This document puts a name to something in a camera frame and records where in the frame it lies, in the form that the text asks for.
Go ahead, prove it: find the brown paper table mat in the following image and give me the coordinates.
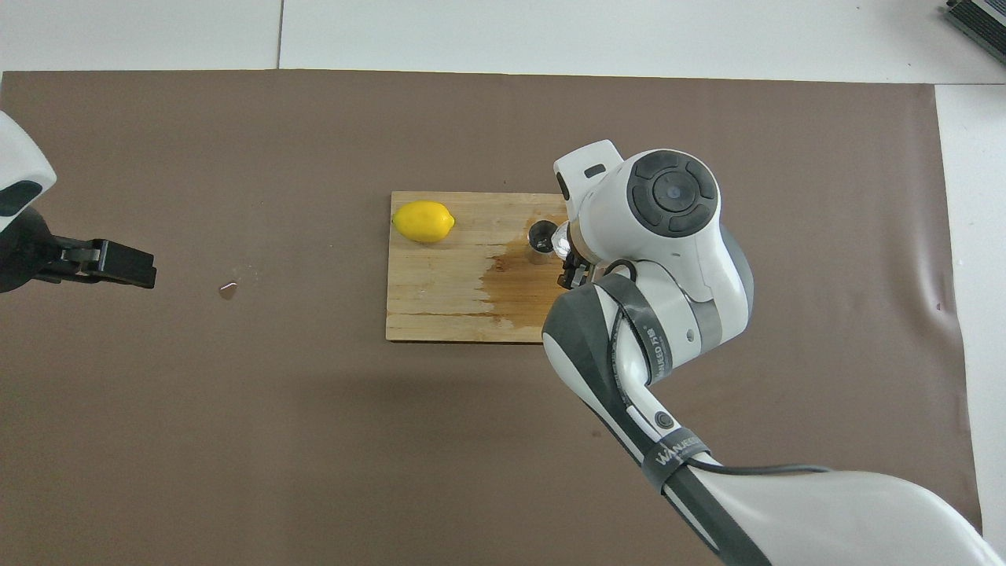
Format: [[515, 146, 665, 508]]
[[0, 69, 987, 566]]

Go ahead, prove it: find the yellow lemon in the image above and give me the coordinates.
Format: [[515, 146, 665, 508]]
[[392, 200, 456, 244]]

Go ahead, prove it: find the steel double jigger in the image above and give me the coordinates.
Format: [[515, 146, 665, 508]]
[[525, 220, 560, 265]]

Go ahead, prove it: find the wooden cutting board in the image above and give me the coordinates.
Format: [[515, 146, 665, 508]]
[[385, 191, 578, 344]]

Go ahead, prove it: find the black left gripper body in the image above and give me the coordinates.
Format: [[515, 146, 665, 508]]
[[0, 206, 56, 294]]

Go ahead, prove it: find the grey finned metal device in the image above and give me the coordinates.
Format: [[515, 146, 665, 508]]
[[943, 0, 1006, 68]]

